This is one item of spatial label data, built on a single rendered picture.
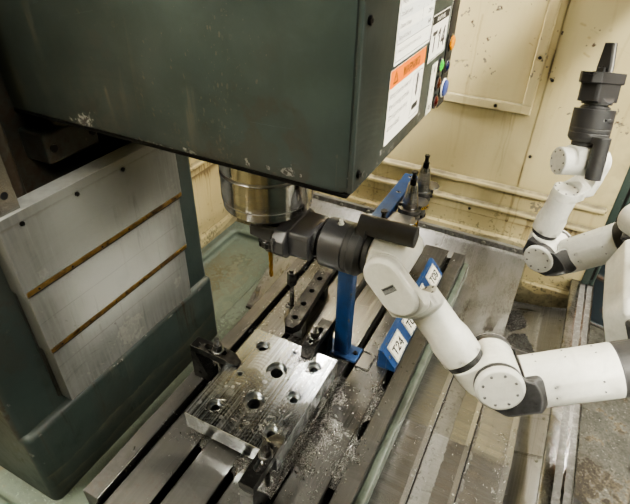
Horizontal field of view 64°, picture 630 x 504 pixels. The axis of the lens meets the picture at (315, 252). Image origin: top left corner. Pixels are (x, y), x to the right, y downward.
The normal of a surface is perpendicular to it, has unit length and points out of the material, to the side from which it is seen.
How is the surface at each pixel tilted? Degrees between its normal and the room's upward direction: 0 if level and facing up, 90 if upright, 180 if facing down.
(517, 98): 90
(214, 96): 90
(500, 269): 24
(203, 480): 0
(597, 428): 0
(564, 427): 0
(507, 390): 73
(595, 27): 90
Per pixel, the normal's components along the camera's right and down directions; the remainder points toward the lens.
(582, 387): -0.18, 0.30
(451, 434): 0.08, -0.88
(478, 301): -0.17, -0.53
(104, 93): -0.46, 0.51
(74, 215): 0.89, 0.28
